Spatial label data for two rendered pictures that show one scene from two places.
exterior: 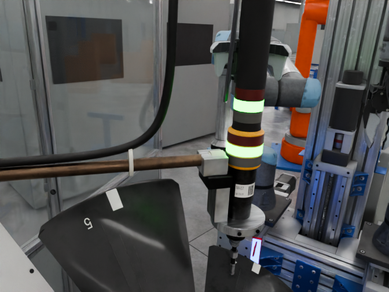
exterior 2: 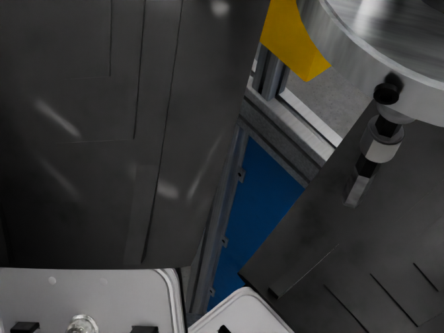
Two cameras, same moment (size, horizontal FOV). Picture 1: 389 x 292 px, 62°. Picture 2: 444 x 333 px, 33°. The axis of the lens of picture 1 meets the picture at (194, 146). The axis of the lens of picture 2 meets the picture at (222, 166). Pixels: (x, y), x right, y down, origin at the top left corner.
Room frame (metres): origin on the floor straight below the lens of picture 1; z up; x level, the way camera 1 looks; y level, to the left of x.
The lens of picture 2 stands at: (0.23, -0.07, 1.57)
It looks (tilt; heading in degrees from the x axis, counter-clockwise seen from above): 56 degrees down; 20
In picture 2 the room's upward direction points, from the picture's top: 12 degrees clockwise
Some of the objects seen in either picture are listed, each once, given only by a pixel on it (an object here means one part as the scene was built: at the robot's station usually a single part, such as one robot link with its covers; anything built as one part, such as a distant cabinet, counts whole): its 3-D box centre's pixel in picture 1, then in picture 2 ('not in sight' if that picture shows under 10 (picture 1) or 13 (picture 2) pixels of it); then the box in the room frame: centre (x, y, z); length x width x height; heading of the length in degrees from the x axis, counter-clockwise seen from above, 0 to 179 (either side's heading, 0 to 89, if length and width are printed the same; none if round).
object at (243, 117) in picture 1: (247, 115); not in sight; (0.37, -0.06, 1.60); 0.03 x 0.03 x 0.01
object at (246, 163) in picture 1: (243, 156); not in sight; (0.37, -0.06, 1.54); 0.04 x 0.04 x 0.01
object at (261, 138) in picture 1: (245, 135); not in sight; (0.37, -0.06, 1.57); 0.04 x 0.04 x 0.01
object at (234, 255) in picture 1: (233, 258); (373, 154); (0.37, -0.06, 1.39); 0.01 x 0.01 x 0.05
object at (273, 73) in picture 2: not in sight; (276, 55); (0.80, 0.11, 0.92); 0.03 x 0.03 x 0.12; 72
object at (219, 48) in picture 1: (220, 59); not in sight; (0.58, -0.04, 1.64); 0.09 x 0.03 x 0.06; 144
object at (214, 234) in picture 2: not in sight; (211, 243); (0.81, 0.14, 0.39); 0.04 x 0.04 x 0.78; 72
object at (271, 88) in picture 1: (252, 91); not in sight; (0.83, -0.14, 1.54); 0.11 x 0.08 x 0.11; 90
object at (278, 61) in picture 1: (278, 62); not in sight; (0.57, -0.14, 1.64); 0.09 x 0.03 x 0.06; 19
